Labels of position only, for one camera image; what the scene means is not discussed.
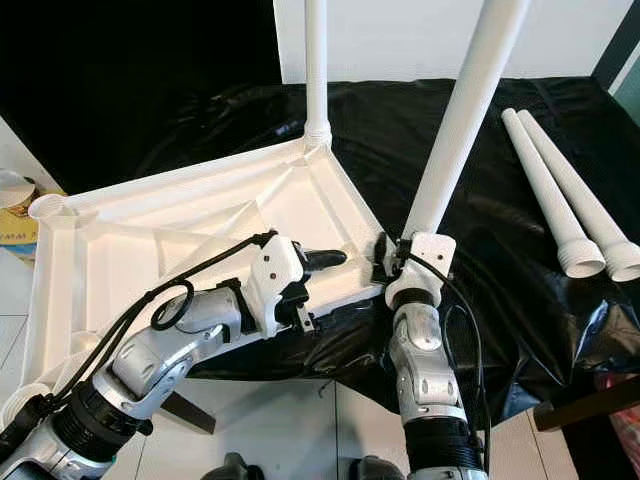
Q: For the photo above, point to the black robot right foot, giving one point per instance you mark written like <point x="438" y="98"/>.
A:
<point x="378" y="470"/>

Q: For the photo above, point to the printed paper cup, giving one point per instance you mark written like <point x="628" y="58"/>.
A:
<point x="17" y="192"/>

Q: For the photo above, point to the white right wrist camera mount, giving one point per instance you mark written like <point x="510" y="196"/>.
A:
<point x="430" y="255"/>

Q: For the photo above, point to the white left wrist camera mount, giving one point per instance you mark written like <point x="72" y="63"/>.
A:
<point x="275" y="270"/>

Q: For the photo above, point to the black robot left foot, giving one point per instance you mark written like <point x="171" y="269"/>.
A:
<point x="233" y="468"/>

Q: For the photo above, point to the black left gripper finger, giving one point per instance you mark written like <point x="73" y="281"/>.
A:
<point x="325" y="260"/>

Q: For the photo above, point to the black robot foot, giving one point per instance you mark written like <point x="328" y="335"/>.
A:
<point x="378" y="470"/>
<point x="233" y="468"/>

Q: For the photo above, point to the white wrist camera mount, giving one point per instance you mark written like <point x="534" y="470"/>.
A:
<point x="430" y="255"/>
<point x="275" y="270"/>

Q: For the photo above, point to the dark wooden table leg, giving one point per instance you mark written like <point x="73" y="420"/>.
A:
<point x="188" y="412"/>
<point x="590" y="402"/>

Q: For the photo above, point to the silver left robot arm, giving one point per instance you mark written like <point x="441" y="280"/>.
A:
<point x="160" y="360"/>

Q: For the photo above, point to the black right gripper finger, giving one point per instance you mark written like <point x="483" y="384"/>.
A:
<point x="382" y="258"/>

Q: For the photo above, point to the yellow and blue carton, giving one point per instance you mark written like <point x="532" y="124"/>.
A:
<point x="22" y="240"/>

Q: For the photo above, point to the black plastic tablecloth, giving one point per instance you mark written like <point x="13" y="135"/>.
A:
<point x="380" y="130"/>

